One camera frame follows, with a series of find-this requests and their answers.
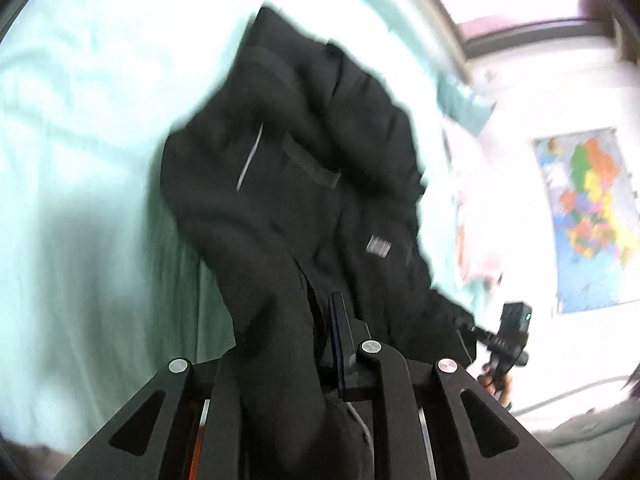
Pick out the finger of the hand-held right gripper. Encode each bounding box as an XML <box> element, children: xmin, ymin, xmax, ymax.
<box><xmin>456</xmin><ymin>317</ymin><xmax>502</xmax><ymax>350</ymax></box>

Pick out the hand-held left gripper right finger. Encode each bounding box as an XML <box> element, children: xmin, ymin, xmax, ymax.
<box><xmin>327</xmin><ymin>292</ymin><xmax>576</xmax><ymax>480</ymax></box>

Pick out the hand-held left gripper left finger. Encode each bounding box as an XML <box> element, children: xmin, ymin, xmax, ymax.
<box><xmin>55</xmin><ymin>347</ymin><xmax>247</xmax><ymax>480</ymax></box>

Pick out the black hooded jacket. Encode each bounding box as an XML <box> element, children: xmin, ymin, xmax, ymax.
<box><xmin>160</xmin><ymin>5</ymin><xmax>481</xmax><ymax>480</ymax></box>

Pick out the person's right hand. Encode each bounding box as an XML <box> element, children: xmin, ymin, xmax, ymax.
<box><xmin>477</xmin><ymin>360</ymin><xmax>516</xmax><ymax>412</ymax></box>

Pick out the pink cloth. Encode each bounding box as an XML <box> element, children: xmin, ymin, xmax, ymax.
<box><xmin>442</xmin><ymin>119</ymin><xmax>505</xmax><ymax>288</ymax></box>

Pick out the person's grey clothing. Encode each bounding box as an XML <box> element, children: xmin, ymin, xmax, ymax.
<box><xmin>537</xmin><ymin>400</ymin><xmax>640</xmax><ymax>480</ymax></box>

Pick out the teal pillow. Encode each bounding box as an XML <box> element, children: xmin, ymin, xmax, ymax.
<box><xmin>437</xmin><ymin>74</ymin><xmax>497</xmax><ymax>133</ymax></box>

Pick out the teal quilted blanket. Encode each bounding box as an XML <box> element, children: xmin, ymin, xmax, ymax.
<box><xmin>0</xmin><ymin>0</ymin><xmax>483</xmax><ymax>456</ymax></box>

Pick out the colourful wall map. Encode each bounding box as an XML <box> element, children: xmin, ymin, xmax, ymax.
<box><xmin>531</xmin><ymin>129</ymin><xmax>637</xmax><ymax>317</ymax></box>

